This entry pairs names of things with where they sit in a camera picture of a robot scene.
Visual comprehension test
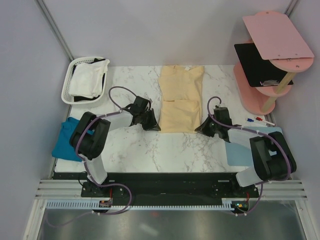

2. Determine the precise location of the yellow t shirt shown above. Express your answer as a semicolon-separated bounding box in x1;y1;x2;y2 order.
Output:
158;65;205;134

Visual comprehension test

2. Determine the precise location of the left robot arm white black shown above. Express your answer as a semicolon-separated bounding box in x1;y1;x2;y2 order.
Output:
69;96;161;197

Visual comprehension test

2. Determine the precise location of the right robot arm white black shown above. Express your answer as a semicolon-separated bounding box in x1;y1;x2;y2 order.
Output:
195;106;297;197

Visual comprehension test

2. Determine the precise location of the red capped marker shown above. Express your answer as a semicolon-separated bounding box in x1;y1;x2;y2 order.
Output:
255;116;276;126

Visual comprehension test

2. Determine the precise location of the light blue clipboard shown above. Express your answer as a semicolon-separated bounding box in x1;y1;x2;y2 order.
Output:
225;126;283;167

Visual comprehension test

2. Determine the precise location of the black clipboard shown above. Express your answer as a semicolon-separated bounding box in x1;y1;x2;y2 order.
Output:
234;43;287;88

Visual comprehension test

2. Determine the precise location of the white t shirt in basket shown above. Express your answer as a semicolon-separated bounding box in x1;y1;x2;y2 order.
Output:
69;58;110;99

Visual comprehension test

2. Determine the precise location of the white perforated basket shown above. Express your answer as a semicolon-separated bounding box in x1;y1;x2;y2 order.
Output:
61;56;110;106

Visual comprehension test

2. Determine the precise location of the blue folded t shirt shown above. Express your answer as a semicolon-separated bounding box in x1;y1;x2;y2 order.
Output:
51;117;82;162

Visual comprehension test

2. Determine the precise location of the pink tiered shelf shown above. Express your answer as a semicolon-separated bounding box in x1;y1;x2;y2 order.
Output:
233;11;315;115

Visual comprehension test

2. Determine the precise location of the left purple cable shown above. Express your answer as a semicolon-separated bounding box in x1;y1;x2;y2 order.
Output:
45;85;141;227

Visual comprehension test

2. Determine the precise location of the purple cable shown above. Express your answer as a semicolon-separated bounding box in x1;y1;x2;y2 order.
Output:
45;85;141;227
207;96;293;216

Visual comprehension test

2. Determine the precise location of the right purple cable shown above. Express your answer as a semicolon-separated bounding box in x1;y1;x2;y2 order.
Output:
207;96;293;216

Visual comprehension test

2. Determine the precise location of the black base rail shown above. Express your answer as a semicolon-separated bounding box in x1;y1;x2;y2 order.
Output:
53;172;259;206

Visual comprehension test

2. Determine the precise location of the white slotted cable duct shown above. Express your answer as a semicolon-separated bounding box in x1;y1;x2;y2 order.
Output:
45;199;235;211

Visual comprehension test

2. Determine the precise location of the aluminium frame rail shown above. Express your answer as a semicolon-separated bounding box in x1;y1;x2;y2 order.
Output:
35;179;82;200

